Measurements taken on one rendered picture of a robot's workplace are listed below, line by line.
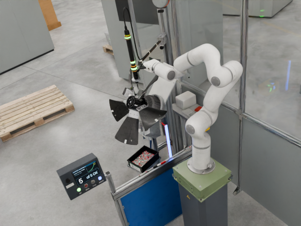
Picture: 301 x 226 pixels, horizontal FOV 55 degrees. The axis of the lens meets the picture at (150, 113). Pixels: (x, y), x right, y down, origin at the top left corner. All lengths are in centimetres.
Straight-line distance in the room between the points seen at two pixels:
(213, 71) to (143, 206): 141
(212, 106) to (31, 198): 268
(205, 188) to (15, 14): 657
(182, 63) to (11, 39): 631
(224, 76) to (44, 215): 264
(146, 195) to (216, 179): 71
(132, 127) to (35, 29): 579
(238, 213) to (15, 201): 251
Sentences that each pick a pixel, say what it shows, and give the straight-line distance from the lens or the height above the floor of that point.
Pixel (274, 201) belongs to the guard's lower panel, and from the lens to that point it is 292.
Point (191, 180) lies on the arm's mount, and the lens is 195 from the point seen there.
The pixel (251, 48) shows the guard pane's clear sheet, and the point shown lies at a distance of 227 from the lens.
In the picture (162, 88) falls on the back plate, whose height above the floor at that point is 120.
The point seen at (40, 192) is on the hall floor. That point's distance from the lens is 381.
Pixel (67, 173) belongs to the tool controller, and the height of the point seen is 125.
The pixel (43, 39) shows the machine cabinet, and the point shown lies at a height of 38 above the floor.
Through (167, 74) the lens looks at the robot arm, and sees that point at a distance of 179.
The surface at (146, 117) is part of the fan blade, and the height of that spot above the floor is 118.
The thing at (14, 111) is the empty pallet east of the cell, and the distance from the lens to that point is 547.
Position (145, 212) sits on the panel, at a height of 45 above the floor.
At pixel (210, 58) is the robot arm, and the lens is 155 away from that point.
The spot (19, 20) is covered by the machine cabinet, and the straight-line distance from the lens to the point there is 775.
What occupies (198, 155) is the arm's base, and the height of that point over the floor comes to 116.
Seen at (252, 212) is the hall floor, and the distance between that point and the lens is 311.
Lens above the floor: 247
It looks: 33 degrees down
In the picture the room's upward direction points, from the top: 10 degrees counter-clockwise
